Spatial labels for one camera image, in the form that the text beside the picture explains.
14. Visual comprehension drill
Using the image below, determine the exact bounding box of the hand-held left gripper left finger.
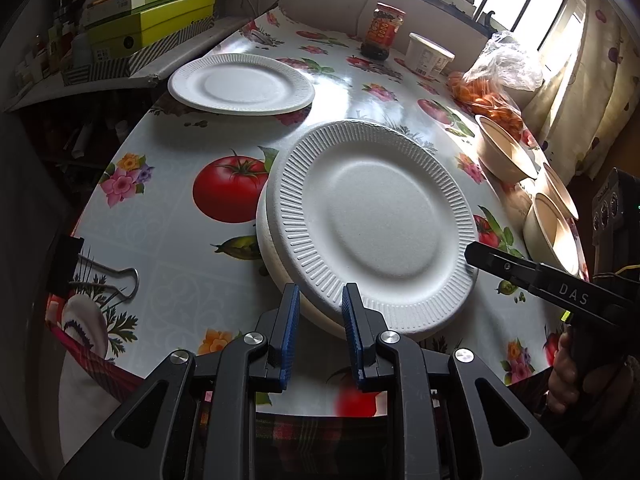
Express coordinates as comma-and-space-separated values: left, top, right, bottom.
59, 283, 302, 480

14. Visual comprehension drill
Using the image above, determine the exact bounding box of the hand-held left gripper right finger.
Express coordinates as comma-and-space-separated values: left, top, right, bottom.
341, 283, 575, 480

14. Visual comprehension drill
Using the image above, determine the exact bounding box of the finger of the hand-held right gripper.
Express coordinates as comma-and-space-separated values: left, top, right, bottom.
464, 242, 635, 320

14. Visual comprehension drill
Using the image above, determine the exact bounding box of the beige paper bowl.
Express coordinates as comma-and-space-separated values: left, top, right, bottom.
475, 115, 539, 184
537, 162, 581, 222
523, 192, 584, 279

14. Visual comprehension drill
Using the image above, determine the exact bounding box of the white foam plate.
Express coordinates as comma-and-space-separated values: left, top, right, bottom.
256, 185, 451, 345
272, 120, 479, 335
167, 53, 316, 115

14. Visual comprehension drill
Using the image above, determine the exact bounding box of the person's right hand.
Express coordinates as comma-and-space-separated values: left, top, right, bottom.
547, 329, 640, 416

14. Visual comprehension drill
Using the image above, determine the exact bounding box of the red plaid cloth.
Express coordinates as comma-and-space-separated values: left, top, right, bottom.
45, 305, 551, 480

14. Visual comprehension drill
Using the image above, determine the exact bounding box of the fruit and flower printed tablecloth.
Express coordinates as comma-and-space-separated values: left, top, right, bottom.
45, 7, 591, 418

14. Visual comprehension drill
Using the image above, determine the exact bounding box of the heart printed curtain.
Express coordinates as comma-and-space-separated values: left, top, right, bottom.
522, 0, 640, 182

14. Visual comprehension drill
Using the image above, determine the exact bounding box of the plastic bag of oranges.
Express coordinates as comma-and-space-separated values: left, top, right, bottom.
446, 30, 544, 147

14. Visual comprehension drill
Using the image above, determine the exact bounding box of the black binder clip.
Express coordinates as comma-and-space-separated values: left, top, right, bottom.
47, 235, 140, 304

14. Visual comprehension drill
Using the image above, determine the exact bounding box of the white plastic tub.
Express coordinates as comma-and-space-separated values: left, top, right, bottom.
403, 32, 456, 81

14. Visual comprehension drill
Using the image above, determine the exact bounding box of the red label sauce jar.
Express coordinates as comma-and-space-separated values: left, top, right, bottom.
360, 2, 406, 61

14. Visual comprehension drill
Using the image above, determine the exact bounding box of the black and white striped box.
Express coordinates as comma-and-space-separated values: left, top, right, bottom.
61, 15, 217, 87

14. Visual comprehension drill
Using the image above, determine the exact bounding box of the lime green box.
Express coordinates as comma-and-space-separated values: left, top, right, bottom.
87, 0, 217, 59

